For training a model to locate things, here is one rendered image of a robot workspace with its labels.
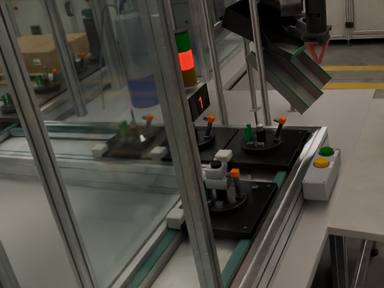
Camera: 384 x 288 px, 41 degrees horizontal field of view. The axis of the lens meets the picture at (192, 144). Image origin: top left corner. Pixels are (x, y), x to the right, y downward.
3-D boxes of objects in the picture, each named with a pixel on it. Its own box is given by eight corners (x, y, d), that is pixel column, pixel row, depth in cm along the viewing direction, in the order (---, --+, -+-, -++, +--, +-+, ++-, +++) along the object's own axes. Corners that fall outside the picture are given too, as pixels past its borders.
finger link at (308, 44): (305, 66, 154) (303, 35, 150) (311, 58, 160) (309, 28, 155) (328, 66, 151) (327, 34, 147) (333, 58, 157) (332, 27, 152)
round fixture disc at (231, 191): (255, 190, 145) (254, 184, 145) (238, 219, 134) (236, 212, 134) (210, 187, 152) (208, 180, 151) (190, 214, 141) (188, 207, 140)
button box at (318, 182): (341, 164, 163) (340, 147, 160) (327, 201, 147) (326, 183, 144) (319, 163, 166) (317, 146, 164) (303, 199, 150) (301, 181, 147)
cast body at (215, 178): (233, 182, 141) (230, 159, 138) (227, 190, 138) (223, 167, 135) (205, 179, 145) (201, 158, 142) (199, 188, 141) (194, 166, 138)
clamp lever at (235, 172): (244, 192, 140) (239, 168, 137) (241, 196, 138) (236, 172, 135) (231, 192, 141) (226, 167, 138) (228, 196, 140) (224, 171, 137)
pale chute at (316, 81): (324, 85, 202) (332, 78, 199) (311, 98, 193) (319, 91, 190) (273, 35, 205) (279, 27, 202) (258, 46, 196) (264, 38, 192)
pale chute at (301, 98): (316, 100, 190) (324, 92, 187) (301, 115, 181) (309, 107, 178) (262, 47, 193) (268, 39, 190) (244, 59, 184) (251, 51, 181)
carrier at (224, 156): (308, 135, 174) (304, 100, 169) (289, 171, 156) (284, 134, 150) (240, 133, 185) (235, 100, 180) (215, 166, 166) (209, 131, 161)
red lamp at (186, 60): (197, 64, 146) (194, 47, 144) (190, 70, 142) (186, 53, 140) (181, 64, 149) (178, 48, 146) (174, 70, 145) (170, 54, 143)
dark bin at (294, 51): (306, 48, 182) (314, 29, 178) (291, 60, 173) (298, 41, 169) (239, 16, 192) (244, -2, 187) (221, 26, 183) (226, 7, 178)
